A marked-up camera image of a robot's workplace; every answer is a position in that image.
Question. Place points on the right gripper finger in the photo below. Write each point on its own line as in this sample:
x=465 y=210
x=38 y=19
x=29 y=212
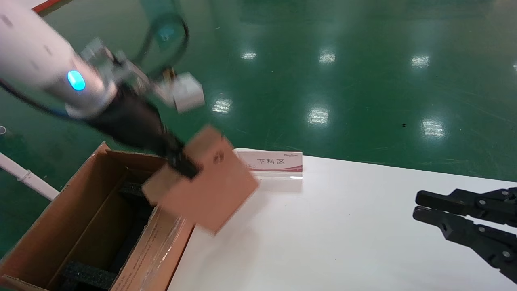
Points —
x=476 y=204
x=484 y=242

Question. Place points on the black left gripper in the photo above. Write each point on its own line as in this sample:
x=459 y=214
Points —
x=129 y=117

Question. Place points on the small cardboard box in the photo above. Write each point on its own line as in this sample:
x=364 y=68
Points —
x=210 y=190

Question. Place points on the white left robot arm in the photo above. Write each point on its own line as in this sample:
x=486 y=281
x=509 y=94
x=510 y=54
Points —
x=32 y=48

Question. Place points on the large cardboard box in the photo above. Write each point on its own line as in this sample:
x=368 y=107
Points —
x=60 y=226

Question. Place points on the acrylic sign with red stripe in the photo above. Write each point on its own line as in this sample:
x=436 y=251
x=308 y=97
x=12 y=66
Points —
x=278 y=161

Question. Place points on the black foam insert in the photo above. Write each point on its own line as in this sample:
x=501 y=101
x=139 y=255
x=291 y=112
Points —
x=87 y=277

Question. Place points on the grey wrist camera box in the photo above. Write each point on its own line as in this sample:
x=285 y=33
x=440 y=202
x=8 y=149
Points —
x=185 y=93

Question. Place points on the grey metal camera bracket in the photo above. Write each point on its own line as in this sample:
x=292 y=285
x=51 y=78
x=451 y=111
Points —
x=121 y=66

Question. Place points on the white pipe frame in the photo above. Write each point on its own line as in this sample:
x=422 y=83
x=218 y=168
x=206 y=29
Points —
x=24 y=176

